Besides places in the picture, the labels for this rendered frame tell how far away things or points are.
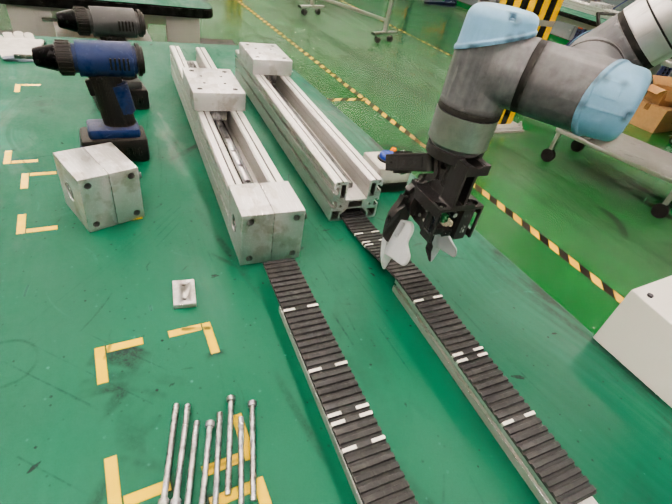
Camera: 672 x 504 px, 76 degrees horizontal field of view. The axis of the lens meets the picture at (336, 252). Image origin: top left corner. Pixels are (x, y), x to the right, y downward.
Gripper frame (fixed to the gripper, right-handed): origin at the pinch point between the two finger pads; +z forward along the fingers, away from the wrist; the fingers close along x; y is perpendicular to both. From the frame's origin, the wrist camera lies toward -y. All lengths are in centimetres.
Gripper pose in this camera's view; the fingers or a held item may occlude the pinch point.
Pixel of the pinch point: (406, 256)
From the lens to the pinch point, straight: 68.4
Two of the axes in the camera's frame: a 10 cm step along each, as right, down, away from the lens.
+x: 9.1, -1.3, 4.0
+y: 3.9, 6.2, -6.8
